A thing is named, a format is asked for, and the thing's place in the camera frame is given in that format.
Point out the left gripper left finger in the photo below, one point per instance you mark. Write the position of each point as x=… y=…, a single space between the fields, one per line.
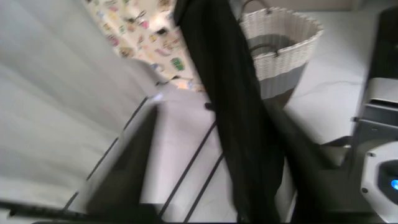
x=124 y=174

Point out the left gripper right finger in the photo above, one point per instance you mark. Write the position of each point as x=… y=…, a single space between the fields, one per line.
x=311 y=186

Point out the cream printed garment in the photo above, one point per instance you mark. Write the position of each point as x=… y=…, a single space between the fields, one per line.
x=146 y=28

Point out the black garment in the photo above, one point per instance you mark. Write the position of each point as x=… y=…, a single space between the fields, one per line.
x=224 y=62

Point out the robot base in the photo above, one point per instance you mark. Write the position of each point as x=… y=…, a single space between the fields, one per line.
x=382 y=124

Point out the black clothes rack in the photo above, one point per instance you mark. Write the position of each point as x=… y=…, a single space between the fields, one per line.
x=186 y=168

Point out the white laundry basket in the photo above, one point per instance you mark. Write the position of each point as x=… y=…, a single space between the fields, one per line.
x=280 y=62

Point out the white curtain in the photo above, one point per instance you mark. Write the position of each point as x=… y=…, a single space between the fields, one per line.
x=62 y=77

